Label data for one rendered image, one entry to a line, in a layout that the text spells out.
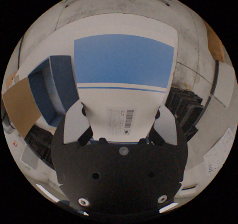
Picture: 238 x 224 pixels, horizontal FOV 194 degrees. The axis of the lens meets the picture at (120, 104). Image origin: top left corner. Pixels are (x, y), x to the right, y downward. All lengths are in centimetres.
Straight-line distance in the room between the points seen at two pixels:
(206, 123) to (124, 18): 270
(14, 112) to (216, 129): 298
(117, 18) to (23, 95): 44
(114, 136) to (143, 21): 27
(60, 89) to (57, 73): 3
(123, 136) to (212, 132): 259
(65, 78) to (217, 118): 266
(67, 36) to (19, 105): 33
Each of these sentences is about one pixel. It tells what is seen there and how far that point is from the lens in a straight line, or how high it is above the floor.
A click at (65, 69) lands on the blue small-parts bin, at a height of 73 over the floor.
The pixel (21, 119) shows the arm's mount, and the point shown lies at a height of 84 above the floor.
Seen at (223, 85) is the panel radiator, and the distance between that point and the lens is 245.
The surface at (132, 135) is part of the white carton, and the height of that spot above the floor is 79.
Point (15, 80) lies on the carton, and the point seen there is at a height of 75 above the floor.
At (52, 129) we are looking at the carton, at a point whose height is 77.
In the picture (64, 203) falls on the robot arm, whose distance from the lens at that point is 26.
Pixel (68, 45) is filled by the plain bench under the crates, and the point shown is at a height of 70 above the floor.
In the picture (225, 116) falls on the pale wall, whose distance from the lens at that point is 251.
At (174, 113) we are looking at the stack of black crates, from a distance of 70.
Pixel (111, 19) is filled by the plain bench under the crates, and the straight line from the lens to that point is 21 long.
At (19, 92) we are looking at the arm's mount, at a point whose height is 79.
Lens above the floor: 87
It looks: 58 degrees down
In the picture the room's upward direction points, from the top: 180 degrees counter-clockwise
